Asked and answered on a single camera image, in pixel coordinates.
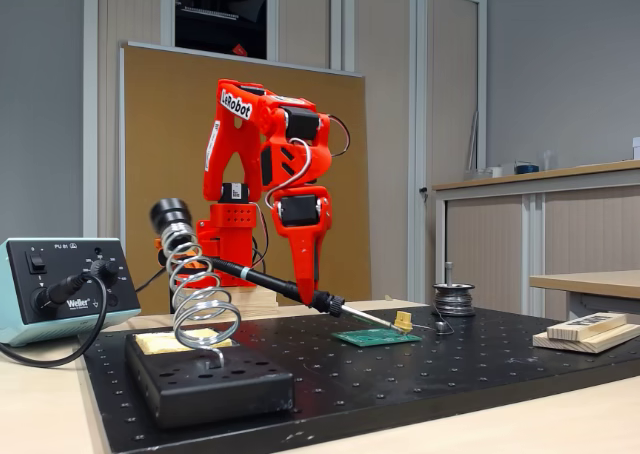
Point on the black perforated breadboard plate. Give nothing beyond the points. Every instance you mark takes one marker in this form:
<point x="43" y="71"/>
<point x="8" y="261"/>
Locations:
<point x="400" y="374"/>

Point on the wooden blocks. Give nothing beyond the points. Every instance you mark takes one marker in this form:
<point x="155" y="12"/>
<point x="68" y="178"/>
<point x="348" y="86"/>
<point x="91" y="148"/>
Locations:
<point x="590" y="345"/>

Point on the metal spring iron holder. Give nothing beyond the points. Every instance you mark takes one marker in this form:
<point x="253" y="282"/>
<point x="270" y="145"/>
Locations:
<point x="232" y="319"/>

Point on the teal Weller soldering station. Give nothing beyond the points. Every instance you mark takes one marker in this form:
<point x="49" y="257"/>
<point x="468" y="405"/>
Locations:
<point x="30" y="319"/>

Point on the yellow power connector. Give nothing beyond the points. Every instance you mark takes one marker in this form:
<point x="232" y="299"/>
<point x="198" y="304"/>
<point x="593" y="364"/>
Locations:
<point x="402" y="319"/>

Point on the metal spool post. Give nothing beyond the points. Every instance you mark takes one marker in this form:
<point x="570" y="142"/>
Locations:
<point x="450" y="273"/>

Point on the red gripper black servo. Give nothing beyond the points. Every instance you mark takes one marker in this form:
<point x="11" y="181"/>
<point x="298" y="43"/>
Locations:
<point x="300" y="211"/>

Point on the black soldering iron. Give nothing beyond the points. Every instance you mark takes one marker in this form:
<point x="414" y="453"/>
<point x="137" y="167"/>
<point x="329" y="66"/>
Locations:
<point x="270" y="280"/>

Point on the black iron stand base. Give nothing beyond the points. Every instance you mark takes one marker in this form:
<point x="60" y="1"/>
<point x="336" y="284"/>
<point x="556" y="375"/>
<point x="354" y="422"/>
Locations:
<point x="220" y="391"/>

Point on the low beige sideboard cabinet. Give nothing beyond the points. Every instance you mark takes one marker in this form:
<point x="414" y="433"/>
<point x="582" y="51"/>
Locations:
<point x="575" y="234"/>

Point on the small round metal magnet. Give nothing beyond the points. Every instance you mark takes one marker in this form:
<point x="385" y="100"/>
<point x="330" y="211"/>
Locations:
<point x="442" y="327"/>

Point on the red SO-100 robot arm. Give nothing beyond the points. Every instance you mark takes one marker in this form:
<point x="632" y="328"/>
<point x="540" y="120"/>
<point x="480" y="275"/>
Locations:
<point x="225" y="139"/>

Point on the wooden desk grey frame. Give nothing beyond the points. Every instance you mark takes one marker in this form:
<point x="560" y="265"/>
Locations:
<point x="590" y="281"/>

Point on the grey rods against wall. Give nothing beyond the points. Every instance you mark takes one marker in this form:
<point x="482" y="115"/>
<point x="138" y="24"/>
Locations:
<point x="473" y="144"/>

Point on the tall beige shutter cabinet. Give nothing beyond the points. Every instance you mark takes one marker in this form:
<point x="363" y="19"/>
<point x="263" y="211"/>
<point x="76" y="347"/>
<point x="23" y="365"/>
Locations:
<point x="385" y="124"/>

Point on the green circuit board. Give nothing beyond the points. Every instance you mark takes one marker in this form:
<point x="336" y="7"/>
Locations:
<point x="370" y="339"/>

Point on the printed Kapla wooden plank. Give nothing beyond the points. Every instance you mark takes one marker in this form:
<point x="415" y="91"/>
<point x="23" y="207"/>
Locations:
<point x="587" y="325"/>

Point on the small white box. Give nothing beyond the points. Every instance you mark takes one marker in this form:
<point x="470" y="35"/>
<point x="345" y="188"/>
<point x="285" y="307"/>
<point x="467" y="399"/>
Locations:
<point x="495" y="172"/>

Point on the yellow cleaning sponge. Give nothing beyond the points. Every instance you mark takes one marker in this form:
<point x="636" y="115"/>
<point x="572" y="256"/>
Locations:
<point x="155" y="345"/>

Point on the blue tape roll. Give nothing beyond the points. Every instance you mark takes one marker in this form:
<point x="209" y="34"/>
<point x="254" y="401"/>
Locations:
<point x="526" y="168"/>

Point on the orange table clamp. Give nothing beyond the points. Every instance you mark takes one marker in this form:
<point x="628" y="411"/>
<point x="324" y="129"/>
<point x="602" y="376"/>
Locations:
<point x="160" y="248"/>

